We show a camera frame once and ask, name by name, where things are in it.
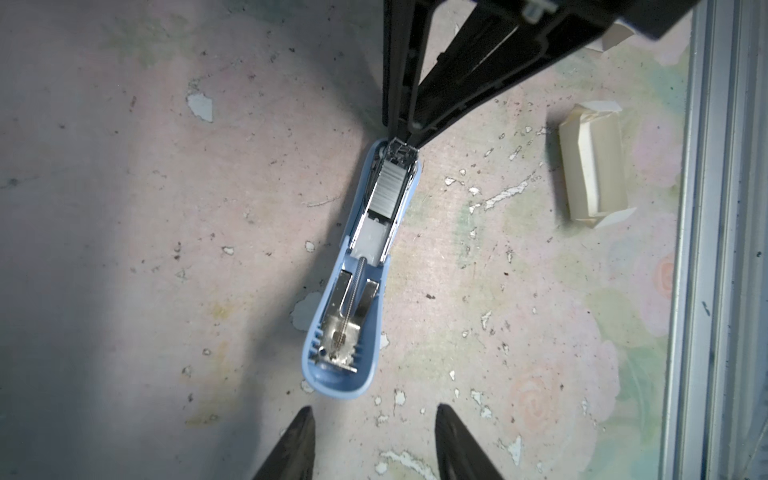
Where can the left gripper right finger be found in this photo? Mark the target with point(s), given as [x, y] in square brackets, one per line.
[459, 456]

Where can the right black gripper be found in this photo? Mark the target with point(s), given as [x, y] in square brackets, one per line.
[494, 52]

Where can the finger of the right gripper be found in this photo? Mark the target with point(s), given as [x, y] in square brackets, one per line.
[406, 29]

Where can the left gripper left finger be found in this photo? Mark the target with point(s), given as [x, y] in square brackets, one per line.
[293, 456]

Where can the light blue stapler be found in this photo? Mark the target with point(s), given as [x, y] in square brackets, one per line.
[341, 349]

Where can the white staple box sleeve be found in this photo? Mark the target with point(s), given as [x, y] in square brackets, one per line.
[613, 36]

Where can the staple box tray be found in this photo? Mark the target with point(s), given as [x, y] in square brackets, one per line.
[593, 164]

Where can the silver staple strip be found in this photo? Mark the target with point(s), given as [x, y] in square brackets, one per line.
[386, 192]

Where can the aluminium front rail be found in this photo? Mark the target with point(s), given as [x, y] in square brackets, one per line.
[715, 406]

